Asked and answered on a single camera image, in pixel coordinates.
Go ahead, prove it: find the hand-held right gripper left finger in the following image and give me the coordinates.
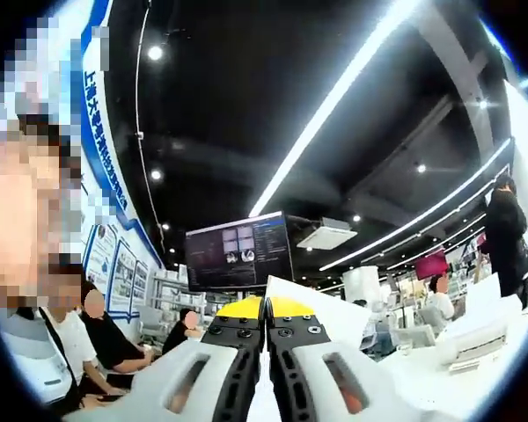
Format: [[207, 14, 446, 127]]
[[63, 295, 266, 422]]

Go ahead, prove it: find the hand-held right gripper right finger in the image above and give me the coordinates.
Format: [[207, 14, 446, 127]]
[[266, 295, 429, 422]]

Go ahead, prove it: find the single white paper sheet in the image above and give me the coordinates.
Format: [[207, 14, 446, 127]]
[[257, 274, 374, 422]]

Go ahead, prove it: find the white storage shelf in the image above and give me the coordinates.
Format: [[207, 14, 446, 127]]
[[151, 267, 212, 317]]

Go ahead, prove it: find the ceiling air conditioner unit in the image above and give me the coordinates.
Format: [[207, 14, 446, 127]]
[[297, 218, 358, 251]]

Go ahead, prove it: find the large hanging display screen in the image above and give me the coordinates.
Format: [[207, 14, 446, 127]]
[[185, 210, 294, 294]]

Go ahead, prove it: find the white plastic chair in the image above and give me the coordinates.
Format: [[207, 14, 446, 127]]
[[0, 314, 71, 404]]

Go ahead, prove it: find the red display screen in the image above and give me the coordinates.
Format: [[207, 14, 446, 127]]
[[414, 250, 449, 279]]

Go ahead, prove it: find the white printer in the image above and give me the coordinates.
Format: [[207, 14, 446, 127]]
[[434, 271, 525, 375]]

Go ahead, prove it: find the long ceiling light strip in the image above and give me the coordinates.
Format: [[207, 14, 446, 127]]
[[319, 138, 511, 272], [248, 0, 423, 216]]

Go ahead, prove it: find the white blue wall display board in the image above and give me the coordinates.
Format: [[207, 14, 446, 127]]
[[70, 0, 166, 322]]

